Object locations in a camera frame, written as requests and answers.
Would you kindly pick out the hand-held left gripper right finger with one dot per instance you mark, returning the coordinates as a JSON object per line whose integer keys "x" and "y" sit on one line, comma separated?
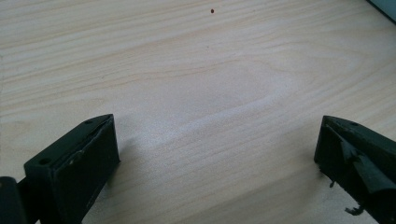
{"x": 358, "y": 158}

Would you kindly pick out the dark teal edged object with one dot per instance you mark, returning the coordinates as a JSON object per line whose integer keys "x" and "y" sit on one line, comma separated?
{"x": 386, "y": 7}

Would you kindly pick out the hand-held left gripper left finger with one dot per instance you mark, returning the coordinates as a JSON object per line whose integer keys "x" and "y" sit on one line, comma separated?
{"x": 74, "y": 168}

